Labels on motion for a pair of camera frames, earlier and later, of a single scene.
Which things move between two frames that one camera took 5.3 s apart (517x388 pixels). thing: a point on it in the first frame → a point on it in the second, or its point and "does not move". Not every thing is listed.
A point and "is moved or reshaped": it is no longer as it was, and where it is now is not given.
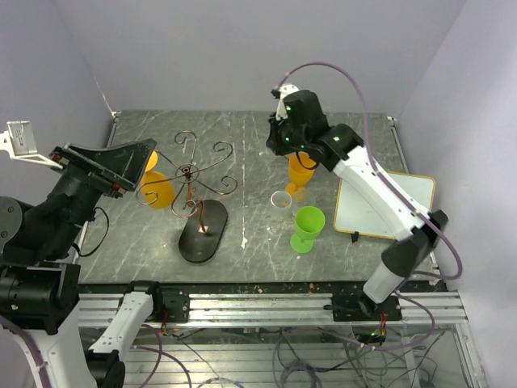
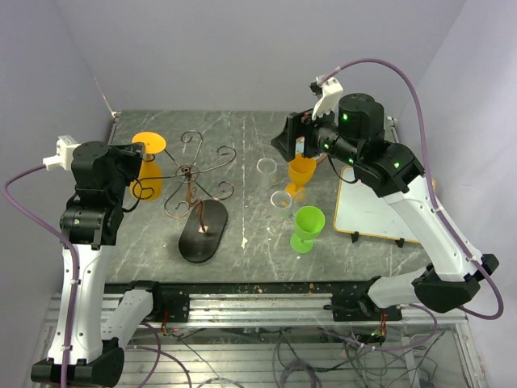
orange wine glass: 156,187 is moved or reshaped
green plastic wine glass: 309,221 does not move
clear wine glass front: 304,198 does not move
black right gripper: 279,149 → 300,124
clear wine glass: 281,210 does not move
